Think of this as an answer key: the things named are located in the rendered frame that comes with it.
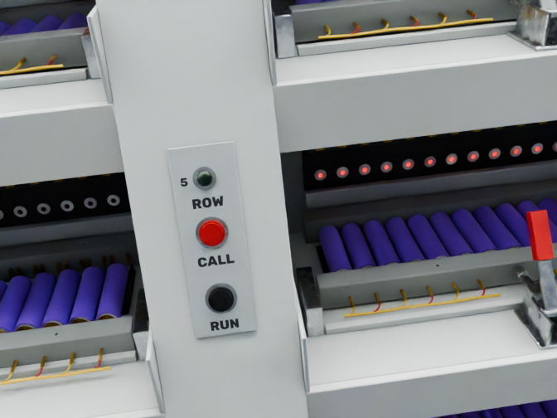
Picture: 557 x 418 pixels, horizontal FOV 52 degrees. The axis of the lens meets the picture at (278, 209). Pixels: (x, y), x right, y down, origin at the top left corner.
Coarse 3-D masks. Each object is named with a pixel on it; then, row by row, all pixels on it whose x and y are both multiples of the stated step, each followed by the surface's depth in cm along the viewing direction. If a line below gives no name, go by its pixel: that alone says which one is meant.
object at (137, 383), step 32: (32, 224) 52; (64, 224) 51; (96, 224) 52; (128, 224) 52; (32, 384) 41; (64, 384) 40; (96, 384) 40; (128, 384) 40; (0, 416) 38; (32, 416) 38; (64, 416) 38; (96, 416) 38; (128, 416) 38; (160, 416) 38
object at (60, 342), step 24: (0, 336) 42; (24, 336) 41; (48, 336) 41; (72, 336) 41; (96, 336) 41; (120, 336) 41; (0, 360) 41; (24, 360) 41; (48, 360) 42; (72, 360) 41; (0, 384) 40
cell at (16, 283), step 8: (16, 280) 48; (24, 280) 48; (8, 288) 47; (16, 288) 47; (24, 288) 48; (8, 296) 46; (16, 296) 46; (24, 296) 47; (0, 304) 46; (8, 304) 45; (16, 304) 46; (0, 312) 45; (8, 312) 45; (16, 312) 45; (0, 320) 44; (8, 320) 44; (16, 320) 45; (0, 328) 43; (8, 328) 44
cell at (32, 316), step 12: (36, 276) 48; (48, 276) 48; (36, 288) 47; (48, 288) 47; (36, 300) 46; (48, 300) 47; (24, 312) 44; (36, 312) 45; (24, 324) 43; (36, 324) 44
